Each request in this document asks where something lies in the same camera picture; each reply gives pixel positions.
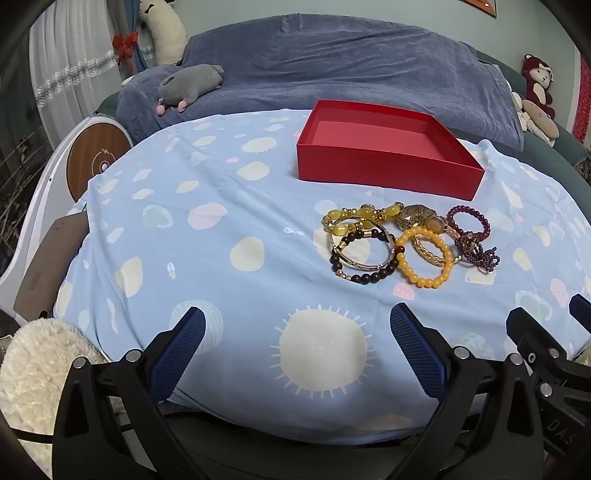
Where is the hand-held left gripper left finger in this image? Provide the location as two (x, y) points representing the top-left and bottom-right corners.
(52, 305), (207, 480)

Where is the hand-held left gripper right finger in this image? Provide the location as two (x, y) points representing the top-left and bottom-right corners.
(389, 302), (546, 480)

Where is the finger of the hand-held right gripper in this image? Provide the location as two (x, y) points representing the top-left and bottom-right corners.
(569, 294), (591, 329)
(505, 306), (591, 403)

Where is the orange beaded bracelet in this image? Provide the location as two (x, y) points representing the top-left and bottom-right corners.
(394, 226), (455, 289)

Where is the garnet cluster bracelet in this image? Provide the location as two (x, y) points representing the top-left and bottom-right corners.
(455, 233), (502, 273)

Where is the gold chain-link cuff bracelet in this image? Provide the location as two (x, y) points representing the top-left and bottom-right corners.
(411, 233), (462, 268)

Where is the thin gold bangle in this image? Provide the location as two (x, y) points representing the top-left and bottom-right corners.
(329, 220), (398, 274)

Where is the dark brown beaded bracelet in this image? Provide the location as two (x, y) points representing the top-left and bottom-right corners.
(329, 229), (407, 284)

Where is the dark red beaded bracelet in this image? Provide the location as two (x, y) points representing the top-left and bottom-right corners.
(445, 205), (491, 241)

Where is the small gold pendant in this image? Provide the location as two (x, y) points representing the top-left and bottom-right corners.
(394, 203), (448, 234)

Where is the yellow-green beaded bracelet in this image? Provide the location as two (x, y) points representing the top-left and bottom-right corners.
(322, 202), (404, 237)

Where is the red cardboard box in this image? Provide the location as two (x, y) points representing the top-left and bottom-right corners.
(296, 99), (486, 202)

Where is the light blue patterned tablecloth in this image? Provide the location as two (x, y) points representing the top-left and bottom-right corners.
(53, 108), (591, 446)

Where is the white fluffy cushion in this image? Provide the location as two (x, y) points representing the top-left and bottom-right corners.
(0, 318), (125, 480)

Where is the brown cardboard sheet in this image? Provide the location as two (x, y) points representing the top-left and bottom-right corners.
(13, 213), (89, 319)

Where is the green sofa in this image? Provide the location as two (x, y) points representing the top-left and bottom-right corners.
(475, 48), (591, 185)

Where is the beige plush toy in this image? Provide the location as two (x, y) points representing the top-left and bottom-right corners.
(510, 92), (560, 147)

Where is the white stand with wooden disc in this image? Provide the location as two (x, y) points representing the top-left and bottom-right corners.
(0, 115), (134, 324)

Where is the red monkey plush toy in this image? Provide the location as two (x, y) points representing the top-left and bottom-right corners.
(522, 54), (556, 120)

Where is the grey plush toy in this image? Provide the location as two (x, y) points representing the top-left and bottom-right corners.
(156, 64), (225, 115)

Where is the silver tinsel garland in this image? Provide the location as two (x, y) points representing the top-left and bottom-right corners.
(34, 45), (154, 109)

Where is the blue blanket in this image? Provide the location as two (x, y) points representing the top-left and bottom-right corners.
(115, 15), (526, 151)

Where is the red bow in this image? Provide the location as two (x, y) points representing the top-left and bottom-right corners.
(112, 31), (140, 66)

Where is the white long plush toy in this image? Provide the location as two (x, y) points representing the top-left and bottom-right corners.
(139, 0), (189, 66)

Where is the white sheer curtain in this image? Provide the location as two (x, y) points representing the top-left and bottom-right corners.
(28, 0), (125, 153)

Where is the blue curtain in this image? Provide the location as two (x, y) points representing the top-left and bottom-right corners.
(124, 0), (155, 75)

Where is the red wall hanging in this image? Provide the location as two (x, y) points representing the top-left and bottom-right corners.
(573, 60), (591, 144)

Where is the orange wall picture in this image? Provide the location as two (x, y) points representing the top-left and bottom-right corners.
(462, 0), (499, 19)

